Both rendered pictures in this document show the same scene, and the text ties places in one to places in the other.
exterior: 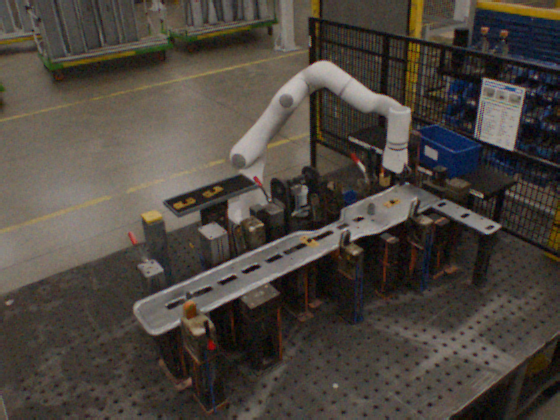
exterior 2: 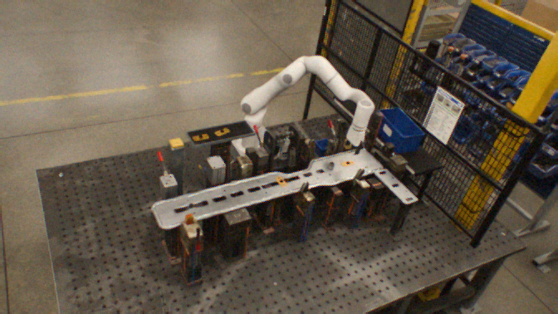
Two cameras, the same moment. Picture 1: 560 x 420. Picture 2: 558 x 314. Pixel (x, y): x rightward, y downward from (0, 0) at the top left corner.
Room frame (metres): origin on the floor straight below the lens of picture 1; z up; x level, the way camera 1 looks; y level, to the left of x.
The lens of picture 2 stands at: (-0.22, -0.07, 2.69)
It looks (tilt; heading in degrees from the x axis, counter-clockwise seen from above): 38 degrees down; 0
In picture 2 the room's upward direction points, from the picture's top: 10 degrees clockwise
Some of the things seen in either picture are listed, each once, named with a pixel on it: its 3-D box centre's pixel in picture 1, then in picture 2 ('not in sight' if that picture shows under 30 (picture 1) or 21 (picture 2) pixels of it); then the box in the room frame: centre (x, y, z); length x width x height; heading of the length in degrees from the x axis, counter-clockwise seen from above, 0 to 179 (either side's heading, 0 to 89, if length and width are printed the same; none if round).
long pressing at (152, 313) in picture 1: (306, 245); (278, 183); (1.67, -0.10, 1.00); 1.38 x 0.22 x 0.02; 125
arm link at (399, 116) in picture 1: (398, 123); (363, 112); (1.96, -0.49, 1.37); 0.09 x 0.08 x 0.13; 158
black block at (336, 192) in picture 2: (387, 267); (332, 208); (1.70, -0.43, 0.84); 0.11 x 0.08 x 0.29; 35
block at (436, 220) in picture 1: (433, 246); (369, 199); (1.84, -0.66, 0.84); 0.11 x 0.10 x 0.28; 35
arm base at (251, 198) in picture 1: (252, 200); (251, 134); (2.23, 0.14, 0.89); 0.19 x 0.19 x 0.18
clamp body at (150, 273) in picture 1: (158, 306); (168, 204); (1.49, 0.47, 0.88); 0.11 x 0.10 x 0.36; 35
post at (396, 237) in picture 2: (482, 258); (400, 218); (1.73, -0.83, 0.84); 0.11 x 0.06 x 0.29; 35
